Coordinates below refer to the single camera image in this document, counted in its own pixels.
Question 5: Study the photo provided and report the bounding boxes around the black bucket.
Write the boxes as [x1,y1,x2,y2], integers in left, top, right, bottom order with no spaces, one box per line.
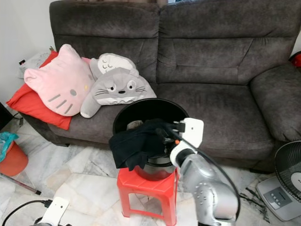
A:
[113,98,190,182]

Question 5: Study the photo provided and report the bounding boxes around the pink cat face cushion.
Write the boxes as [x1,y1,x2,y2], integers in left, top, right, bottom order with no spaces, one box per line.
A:
[24,44,95,117]

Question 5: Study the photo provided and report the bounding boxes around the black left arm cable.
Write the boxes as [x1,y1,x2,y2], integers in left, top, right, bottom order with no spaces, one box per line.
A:
[2,199,52,226]

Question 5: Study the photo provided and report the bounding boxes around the grey cloth-covered box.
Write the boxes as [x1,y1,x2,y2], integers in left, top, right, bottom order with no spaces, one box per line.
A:
[19,49,50,78]

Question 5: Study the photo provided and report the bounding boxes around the black garment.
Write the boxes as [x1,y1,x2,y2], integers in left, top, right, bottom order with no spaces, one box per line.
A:
[109,118,175,171]

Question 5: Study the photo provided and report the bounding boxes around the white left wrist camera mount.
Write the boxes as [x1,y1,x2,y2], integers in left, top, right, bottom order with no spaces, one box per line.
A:
[40,196,70,226]

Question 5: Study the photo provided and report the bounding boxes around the grey Totoro plush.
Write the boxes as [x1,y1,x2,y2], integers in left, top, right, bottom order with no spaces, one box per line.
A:
[80,53,157,119]

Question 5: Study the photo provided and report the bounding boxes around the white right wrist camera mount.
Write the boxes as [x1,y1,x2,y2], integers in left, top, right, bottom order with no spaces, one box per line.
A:
[181,118,205,150]

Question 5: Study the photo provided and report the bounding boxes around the black fan with grey base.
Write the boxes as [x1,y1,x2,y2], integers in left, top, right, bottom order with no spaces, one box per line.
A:
[256,141,301,222]

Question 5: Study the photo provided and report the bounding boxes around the red plastic stool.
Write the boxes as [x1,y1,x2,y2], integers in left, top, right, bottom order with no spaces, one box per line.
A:
[117,167,179,226]

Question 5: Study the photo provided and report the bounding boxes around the red bin with teal bag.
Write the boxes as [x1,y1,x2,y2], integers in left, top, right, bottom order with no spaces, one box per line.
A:
[0,132,29,177]

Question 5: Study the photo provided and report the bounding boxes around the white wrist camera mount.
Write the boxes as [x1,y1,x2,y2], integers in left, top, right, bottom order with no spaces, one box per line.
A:
[181,118,205,150]
[40,196,70,226]

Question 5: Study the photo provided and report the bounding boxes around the red cushion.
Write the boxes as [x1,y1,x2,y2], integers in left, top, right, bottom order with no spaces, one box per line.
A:
[6,51,92,131]

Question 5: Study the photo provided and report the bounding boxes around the dark grey sofa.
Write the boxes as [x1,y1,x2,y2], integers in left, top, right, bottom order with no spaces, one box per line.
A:
[24,0,301,172]

